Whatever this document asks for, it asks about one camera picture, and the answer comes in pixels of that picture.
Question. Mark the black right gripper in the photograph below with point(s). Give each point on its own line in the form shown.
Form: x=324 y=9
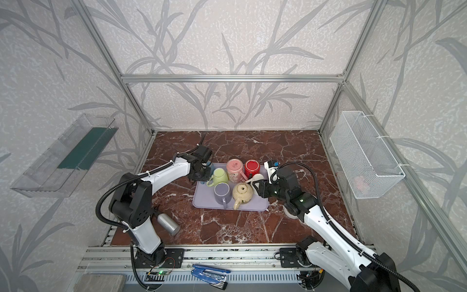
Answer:
x=266 y=188

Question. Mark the blue stapler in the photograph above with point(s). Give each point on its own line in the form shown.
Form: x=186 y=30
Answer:
x=215 y=277

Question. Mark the lavender plastic tray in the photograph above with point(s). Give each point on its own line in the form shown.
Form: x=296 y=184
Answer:
x=204 y=196

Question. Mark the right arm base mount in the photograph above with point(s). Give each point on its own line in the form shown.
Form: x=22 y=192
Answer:
x=293 y=258

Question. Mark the pink patterned mug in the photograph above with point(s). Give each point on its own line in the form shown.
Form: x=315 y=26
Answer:
x=235 y=171

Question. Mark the purple mug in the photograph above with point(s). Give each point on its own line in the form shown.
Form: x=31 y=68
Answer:
x=223 y=194

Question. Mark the white wire basket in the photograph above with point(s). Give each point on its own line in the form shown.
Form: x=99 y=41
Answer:
x=368 y=165

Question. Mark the white mug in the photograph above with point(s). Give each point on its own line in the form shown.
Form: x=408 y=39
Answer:
x=256 y=177

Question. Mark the clear plastic wall bin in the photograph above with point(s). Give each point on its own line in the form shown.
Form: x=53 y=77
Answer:
x=60 y=169

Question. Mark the light green mug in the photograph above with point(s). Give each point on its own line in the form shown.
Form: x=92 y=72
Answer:
x=219 y=176

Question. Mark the red mug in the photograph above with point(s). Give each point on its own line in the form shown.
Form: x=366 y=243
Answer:
x=251 y=168

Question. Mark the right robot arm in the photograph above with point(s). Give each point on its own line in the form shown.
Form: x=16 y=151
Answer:
x=348 y=260

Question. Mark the silver metal can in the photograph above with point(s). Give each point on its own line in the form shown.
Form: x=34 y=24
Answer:
x=168 y=224

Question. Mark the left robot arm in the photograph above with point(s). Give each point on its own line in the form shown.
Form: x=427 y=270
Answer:
x=128 y=205

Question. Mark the aluminium frame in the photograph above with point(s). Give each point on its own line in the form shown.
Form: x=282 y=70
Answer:
x=296 y=65

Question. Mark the clear tape roll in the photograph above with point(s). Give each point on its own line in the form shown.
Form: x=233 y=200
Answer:
x=291 y=211

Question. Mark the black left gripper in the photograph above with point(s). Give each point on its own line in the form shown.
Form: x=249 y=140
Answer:
x=200 y=173

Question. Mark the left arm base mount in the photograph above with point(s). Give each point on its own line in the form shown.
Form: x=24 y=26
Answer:
x=162 y=258

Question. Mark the green circuit board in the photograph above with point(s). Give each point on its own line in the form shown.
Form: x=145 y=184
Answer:
x=157 y=276

